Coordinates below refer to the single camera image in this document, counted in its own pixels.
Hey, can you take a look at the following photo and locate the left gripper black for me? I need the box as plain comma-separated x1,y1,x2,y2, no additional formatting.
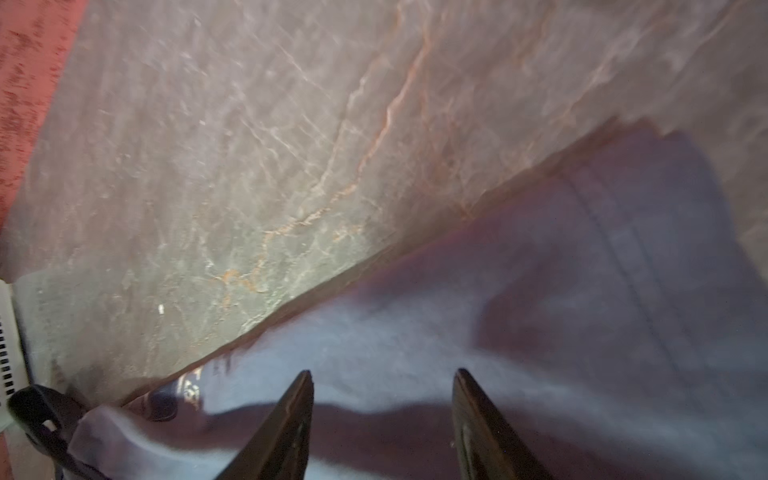
7,385,106,480

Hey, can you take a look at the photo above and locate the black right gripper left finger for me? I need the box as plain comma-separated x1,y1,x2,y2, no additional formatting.
216,370,314,480

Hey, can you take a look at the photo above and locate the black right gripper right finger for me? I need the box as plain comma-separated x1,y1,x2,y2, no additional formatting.
452,368,552,480

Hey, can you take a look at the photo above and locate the grey-blue tank top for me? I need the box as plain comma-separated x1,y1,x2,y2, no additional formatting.
69,127,767,479

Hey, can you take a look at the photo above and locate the white plastic laundry basket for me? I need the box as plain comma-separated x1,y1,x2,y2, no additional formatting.
0,281,29,432

